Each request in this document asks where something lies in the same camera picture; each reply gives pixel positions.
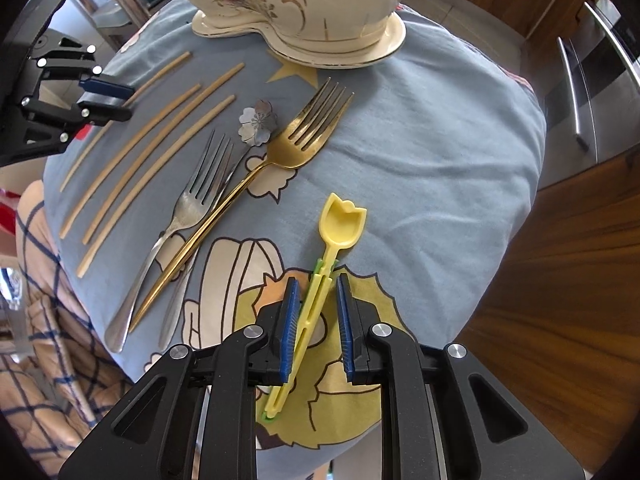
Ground wooden chopstick four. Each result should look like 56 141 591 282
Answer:
80 62 246 246

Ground stainless steel oven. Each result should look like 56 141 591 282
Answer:
522 0 639 190

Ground gold fork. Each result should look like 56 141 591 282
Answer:
128 78 355 334

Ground wooden chopstick five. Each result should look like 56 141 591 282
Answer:
75 93 238 280

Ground wooden chopstick three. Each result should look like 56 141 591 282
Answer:
58 82 202 240

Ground white ceramic utensil holder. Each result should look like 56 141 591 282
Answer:
188 0 406 70

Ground wooden chopstick two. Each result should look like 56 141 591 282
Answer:
58 50 193 194

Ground blue cartoon tablecloth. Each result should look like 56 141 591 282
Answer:
41 0 548 480

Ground silver fork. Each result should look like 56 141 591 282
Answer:
104 132 232 353

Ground silver flower spoon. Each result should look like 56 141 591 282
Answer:
158 100 277 351

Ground yellow tulip plastic spoon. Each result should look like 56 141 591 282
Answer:
264 193 367 419

